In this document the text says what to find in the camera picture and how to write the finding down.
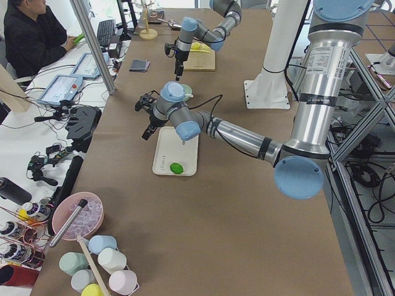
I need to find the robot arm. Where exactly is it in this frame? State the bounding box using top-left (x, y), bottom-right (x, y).
top-left (165, 0), bottom-right (242, 81)
top-left (135, 1), bottom-right (373, 200)

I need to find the green cup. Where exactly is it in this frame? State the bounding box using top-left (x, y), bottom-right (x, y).
top-left (59, 252), bottom-right (89, 276)

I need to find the far teach pendant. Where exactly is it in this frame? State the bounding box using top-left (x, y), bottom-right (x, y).
top-left (71, 53), bottom-right (100, 79)

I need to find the blue cup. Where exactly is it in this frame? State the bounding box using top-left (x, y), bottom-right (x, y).
top-left (88, 235), bottom-right (117, 255)

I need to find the aluminium frame post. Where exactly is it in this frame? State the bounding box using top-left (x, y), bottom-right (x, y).
top-left (70, 0), bottom-right (115, 95)

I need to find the mint green bowl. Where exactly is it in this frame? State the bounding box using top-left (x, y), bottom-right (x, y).
top-left (181, 84), bottom-right (193, 101)

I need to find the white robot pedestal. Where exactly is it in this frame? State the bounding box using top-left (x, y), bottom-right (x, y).
top-left (244, 0), bottom-right (310, 109)

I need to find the pink cup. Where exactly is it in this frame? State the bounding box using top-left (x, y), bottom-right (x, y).
top-left (109, 270), bottom-right (138, 295)

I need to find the near teach pendant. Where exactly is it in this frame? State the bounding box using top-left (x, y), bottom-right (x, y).
top-left (37, 75), bottom-right (83, 106)

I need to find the metal tube tool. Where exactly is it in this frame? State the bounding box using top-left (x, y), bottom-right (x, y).
top-left (49, 199), bottom-right (88, 248)

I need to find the red can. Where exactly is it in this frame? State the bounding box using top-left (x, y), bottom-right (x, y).
top-left (1, 265), bottom-right (40, 288)

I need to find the green lime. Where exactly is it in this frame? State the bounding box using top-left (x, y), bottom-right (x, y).
top-left (169, 162), bottom-right (184, 175)

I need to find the yellow cup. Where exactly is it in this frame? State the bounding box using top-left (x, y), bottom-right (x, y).
top-left (81, 284), bottom-right (104, 296)

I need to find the grey folded cloth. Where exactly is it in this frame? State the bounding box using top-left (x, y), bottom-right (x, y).
top-left (129, 59), bottom-right (151, 73)

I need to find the black plastic bracket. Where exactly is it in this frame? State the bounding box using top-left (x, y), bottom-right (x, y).
top-left (65, 106), bottom-right (102, 152)

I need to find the wooden stick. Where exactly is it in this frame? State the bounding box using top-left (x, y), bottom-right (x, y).
top-left (77, 237), bottom-right (110, 296)

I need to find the black keyboard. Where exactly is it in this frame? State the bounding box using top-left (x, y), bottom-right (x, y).
top-left (96, 19), bottom-right (115, 47)

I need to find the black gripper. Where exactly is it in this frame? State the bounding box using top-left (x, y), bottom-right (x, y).
top-left (164, 39), bottom-right (189, 81)
top-left (135, 91), bottom-right (164, 140)

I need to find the wooden cutting board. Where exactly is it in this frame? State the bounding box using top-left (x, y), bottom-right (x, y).
top-left (183, 49), bottom-right (216, 72)

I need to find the wooden mug tree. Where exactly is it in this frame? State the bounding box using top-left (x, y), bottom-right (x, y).
top-left (139, 0), bottom-right (158, 40)

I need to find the teach pendant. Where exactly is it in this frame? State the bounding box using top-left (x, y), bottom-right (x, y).
top-left (71, 53), bottom-right (100, 79)
top-left (37, 75), bottom-right (83, 106)

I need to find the grey cup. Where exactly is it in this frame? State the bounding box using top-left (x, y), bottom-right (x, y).
top-left (70, 269), bottom-right (96, 293)

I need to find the cream rabbit tray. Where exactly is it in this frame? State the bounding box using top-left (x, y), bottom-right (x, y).
top-left (152, 126), bottom-right (199, 176)

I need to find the seated person in black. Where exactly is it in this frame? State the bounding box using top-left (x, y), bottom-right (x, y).
top-left (4, 0), bottom-right (77, 78)

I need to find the black bottle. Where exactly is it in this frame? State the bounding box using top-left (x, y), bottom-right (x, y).
top-left (1, 177), bottom-right (32, 205)

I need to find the pink bowl with ice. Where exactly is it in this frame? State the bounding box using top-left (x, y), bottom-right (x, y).
top-left (52, 192), bottom-right (104, 241)

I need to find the yellow plastic knife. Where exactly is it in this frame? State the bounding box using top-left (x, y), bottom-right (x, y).
top-left (190, 49), bottom-right (213, 54)

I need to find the white cup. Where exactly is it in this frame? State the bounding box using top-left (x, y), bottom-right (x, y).
top-left (98, 248), bottom-right (127, 274)

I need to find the metal scoop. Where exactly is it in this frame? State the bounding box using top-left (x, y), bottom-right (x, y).
top-left (159, 18), bottom-right (182, 31)

